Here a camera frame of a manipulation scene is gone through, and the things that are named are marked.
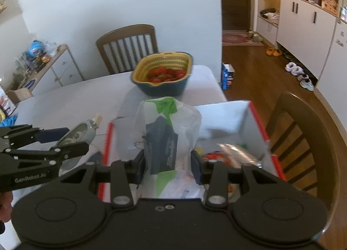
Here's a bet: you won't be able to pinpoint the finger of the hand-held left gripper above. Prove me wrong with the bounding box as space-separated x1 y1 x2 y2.
0 141 90 171
0 124 70 144

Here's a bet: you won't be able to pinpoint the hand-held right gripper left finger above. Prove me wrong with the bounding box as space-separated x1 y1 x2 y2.
58 150 146 209

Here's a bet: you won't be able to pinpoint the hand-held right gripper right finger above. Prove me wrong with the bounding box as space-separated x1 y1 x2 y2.
190 150 282 208

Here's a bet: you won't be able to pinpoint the white green plastic bag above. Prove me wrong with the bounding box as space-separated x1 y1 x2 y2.
130 97 207 200

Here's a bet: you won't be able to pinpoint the red cardboard box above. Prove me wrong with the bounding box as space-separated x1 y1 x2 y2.
98 101 286 205

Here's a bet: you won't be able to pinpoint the person's left hand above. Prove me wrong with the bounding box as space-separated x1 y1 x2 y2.
0 192 13 224

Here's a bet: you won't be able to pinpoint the blue gloves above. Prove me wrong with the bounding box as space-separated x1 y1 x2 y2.
0 115 18 127

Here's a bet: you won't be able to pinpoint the brown cardboard box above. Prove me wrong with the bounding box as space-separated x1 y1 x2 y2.
6 88 33 104

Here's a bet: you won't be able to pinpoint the red white paper bag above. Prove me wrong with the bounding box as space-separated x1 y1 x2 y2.
0 85 17 115

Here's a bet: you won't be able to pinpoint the white sideboard wooden top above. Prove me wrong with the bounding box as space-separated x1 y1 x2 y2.
5 44 84 99

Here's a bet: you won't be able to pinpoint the pile of small toys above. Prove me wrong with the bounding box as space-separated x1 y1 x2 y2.
13 40 62 78

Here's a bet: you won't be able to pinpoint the blue yellow draining basket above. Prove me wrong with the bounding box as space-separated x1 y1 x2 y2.
131 52 193 97

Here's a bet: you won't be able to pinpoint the blue round toy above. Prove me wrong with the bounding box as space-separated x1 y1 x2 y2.
28 40 45 56

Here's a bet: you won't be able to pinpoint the blue carton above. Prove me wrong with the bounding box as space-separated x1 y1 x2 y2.
221 63 235 90

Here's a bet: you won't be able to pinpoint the pile of red strawberries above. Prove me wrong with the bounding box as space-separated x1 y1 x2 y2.
148 67 187 83

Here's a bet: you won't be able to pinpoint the wooden slat-back chair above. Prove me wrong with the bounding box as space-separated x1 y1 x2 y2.
95 24 159 75
266 92 340 213

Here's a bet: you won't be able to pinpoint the red patterned rug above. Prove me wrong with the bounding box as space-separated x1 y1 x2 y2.
222 31 264 47

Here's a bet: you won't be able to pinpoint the white slippers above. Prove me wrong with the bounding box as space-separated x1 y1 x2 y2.
285 62 304 75

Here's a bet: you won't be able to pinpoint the grey white sneakers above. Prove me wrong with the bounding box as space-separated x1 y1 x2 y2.
297 75 315 91

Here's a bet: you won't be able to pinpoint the dark wooden door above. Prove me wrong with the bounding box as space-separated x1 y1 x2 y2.
219 0 251 32

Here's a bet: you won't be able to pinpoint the wooden toy box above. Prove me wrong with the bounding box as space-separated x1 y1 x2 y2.
321 0 339 16

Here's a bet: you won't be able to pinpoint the white wooden wall cabinet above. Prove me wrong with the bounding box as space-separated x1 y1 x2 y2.
253 0 347 110

